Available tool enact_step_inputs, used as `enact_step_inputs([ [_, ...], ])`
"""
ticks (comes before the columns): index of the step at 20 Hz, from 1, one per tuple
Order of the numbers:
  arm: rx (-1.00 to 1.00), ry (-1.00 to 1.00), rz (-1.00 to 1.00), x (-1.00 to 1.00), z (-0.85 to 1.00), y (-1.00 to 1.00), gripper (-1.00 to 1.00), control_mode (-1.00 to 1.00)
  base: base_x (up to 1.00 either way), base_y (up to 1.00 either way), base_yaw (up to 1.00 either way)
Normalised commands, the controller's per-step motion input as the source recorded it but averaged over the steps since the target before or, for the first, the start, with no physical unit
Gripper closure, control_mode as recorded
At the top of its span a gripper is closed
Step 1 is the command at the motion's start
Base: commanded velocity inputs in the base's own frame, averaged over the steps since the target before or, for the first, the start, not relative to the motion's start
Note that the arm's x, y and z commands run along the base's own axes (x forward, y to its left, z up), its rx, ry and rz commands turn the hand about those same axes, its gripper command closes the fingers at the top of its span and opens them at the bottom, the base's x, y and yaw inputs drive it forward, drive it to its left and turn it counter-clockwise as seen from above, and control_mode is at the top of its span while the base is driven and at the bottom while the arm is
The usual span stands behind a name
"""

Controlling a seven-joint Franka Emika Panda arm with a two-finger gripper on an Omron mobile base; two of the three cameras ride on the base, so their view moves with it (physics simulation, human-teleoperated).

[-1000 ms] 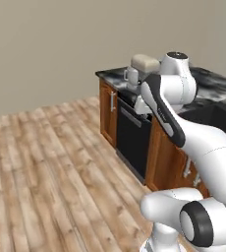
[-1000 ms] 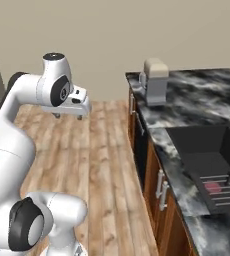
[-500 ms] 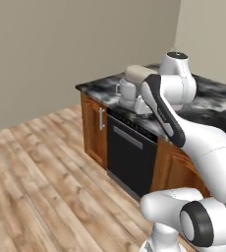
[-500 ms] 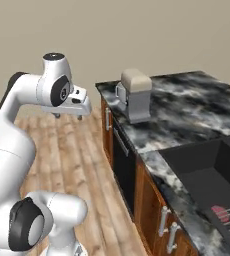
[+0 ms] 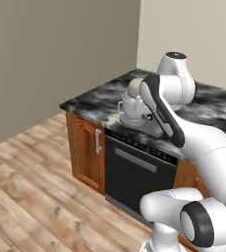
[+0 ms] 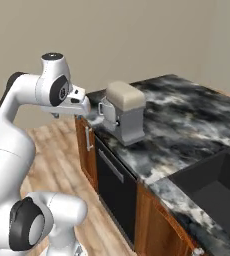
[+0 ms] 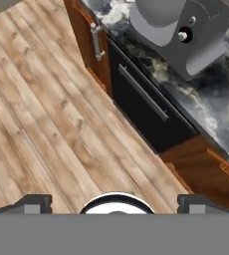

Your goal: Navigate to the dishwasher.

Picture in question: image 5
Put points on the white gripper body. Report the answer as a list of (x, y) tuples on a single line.
[(175, 106)]

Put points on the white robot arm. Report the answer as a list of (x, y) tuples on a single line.
[(213, 157)]

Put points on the white juicer with beige dome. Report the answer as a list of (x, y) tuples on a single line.
[(133, 105)]

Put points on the brown wooden cupboard door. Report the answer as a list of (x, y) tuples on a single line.
[(82, 154)]

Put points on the black dishwasher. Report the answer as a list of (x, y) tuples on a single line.
[(131, 183)]

